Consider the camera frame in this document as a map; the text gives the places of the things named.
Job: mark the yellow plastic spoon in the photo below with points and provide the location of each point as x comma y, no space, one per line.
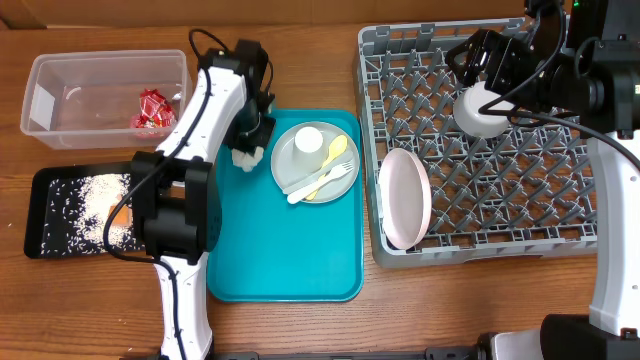
337,147

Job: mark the black tray with rice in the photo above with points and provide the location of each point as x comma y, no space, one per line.
69,206

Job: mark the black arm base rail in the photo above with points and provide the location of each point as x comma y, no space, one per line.
431,353

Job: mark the white napkin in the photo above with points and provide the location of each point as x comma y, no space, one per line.
247,161

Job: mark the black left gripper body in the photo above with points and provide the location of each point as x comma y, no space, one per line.
249,126

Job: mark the grey round plate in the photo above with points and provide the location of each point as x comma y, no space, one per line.
291,166

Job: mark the grey plastic knife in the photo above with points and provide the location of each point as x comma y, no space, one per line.
314,176

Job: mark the red snack wrapper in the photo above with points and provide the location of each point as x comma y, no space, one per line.
155,111

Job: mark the white plastic fork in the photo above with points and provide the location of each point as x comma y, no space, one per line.
335,173

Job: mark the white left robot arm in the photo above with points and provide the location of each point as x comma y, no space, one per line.
171,217

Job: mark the grey bowl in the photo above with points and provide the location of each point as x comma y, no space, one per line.
468,118

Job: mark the orange food cube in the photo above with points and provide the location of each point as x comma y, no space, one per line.
123,218

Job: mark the pink round plate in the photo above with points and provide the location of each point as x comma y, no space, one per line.
405,194

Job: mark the teal serving tray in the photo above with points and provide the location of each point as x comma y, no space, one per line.
272,251

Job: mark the grey plastic dishwasher rack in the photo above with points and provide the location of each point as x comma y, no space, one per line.
527,192

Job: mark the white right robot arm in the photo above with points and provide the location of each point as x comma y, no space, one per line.
578,69

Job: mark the white plastic cup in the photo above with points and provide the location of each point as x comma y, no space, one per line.
308,148

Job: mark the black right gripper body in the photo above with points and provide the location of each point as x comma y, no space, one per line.
524,80

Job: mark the clear plastic bin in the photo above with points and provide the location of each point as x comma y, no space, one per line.
89,100

